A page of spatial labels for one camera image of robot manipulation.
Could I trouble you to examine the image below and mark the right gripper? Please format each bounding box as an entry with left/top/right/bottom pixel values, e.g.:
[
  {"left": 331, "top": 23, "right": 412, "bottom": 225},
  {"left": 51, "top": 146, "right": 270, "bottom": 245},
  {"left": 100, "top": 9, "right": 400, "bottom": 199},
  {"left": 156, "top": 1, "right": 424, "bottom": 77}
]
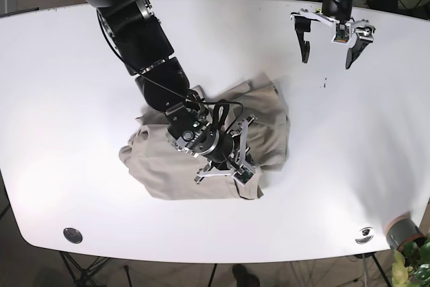
[{"left": 166, "top": 102, "right": 256, "bottom": 185}]

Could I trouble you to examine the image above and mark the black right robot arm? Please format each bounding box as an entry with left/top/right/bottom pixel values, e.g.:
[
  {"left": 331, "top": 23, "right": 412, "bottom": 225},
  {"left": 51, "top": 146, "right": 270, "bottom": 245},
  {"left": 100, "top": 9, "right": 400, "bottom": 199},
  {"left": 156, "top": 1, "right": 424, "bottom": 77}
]
[{"left": 86, "top": 0, "right": 256, "bottom": 186}]

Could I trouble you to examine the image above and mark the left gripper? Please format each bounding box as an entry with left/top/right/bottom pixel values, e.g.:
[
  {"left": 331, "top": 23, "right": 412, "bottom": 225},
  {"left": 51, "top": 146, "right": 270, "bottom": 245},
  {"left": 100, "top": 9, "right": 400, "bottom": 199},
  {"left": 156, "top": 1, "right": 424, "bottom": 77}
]
[{"left": 291, "top": 0, "right": 376, "bottom": 70}]

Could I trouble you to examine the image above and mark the left silver table grommet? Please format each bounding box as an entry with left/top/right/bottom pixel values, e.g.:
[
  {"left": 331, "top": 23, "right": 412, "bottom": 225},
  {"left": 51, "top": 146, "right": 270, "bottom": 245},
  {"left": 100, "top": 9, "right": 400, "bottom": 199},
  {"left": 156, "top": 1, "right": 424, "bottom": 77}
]
[{"left": 63, "top": 227, "right": 83, "bottom": 244}]

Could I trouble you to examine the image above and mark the green potted plant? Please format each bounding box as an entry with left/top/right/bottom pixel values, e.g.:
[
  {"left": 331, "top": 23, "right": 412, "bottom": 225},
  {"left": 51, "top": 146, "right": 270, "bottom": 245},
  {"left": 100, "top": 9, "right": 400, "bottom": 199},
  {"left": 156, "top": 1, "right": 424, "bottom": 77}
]
[{"left": 392, "top": 236, "right": 429, "bottom": 287}]

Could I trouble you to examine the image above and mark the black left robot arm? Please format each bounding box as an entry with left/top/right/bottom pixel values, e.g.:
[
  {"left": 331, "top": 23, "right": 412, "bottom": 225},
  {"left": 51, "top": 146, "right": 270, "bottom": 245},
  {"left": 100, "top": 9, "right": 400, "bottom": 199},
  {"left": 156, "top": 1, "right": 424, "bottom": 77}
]
[{"left": 290, "top": 0, "right": 376, "bottom": 69}]

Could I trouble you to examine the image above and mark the right silver table grommet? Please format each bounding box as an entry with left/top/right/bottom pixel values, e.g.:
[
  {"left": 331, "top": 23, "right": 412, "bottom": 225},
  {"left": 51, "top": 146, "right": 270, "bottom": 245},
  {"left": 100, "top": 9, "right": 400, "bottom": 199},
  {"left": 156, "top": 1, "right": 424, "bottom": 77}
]
[{"left": 355, "top": 227, "right": 374, "bottom": 245}]

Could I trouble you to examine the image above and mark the beige T-shirt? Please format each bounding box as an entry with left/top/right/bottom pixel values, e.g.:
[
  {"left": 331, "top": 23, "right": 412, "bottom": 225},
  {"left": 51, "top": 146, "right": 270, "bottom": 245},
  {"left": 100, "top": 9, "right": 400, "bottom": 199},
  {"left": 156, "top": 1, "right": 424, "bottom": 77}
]
[{"left": 119, "top": 81, "right": 290, "bottom": 200}]

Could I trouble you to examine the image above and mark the grey plant pot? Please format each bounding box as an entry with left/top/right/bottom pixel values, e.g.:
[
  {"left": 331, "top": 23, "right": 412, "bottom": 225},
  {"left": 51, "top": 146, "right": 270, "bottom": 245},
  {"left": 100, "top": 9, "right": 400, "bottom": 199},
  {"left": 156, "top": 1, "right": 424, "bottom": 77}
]
[{"left": 384, "top": 213, "right": 426, "bottom": 251}]

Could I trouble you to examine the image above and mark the silver table grommet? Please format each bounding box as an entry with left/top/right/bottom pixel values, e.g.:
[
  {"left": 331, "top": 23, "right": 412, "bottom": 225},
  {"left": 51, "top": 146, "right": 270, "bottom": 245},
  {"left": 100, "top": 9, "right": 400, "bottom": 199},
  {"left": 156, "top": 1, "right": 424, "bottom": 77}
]
[
  {"left": 63, "top": 227, "right": 83, "bottom": 244},
  {"left": 355, "top": 227, "right": 374, "bottom": 245}
]

